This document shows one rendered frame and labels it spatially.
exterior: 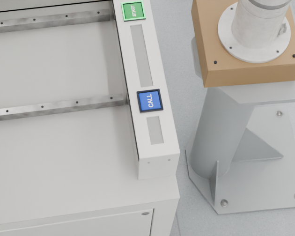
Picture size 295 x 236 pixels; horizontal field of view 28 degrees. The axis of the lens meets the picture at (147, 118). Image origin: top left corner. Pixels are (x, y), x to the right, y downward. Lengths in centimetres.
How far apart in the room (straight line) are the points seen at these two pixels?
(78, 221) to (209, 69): 50
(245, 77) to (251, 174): 87
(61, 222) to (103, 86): 37
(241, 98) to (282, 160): 88
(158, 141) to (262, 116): 119
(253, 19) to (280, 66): 17
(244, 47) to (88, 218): 59
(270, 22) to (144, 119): 38
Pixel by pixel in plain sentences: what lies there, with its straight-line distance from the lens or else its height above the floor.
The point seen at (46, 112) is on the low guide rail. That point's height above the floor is 83.
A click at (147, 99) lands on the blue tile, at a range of 138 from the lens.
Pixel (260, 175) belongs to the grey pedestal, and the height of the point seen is 1.
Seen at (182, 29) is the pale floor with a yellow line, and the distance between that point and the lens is 267.
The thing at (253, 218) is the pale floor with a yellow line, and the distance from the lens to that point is 232.
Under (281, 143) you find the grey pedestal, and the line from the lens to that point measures 245.
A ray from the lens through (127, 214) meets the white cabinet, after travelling 150.
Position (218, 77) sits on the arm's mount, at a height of 87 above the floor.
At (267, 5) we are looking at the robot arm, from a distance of 138.
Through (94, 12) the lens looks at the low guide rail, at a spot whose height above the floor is 85.
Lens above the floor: 218
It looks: 64 degrees down
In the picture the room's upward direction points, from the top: 4 degrees clockwise
